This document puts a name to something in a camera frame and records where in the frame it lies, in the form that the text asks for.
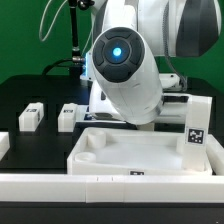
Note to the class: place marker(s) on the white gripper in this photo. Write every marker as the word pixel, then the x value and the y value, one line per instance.
pixel 173 111

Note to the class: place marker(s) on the white desk top tray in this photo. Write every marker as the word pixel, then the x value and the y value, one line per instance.
pixel 106 151

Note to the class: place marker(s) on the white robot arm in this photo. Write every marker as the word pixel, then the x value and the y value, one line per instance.
pixel 127 37

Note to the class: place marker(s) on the white right fence block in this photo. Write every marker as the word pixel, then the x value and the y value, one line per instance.
pixel 215 154

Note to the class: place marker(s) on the white fence block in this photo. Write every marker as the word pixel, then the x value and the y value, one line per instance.
pixel 4 143
pixel 215 154

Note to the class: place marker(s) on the fiducial marker sheet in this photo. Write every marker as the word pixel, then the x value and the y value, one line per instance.
pixel 83 114

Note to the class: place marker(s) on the white left fence block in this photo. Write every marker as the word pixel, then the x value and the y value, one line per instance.
pixel 4 143

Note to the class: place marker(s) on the black camera stand pole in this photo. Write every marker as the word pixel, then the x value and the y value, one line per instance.
pixel 78 61

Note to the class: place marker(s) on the white front fence wall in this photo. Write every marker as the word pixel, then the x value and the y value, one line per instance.
pixel 111 188

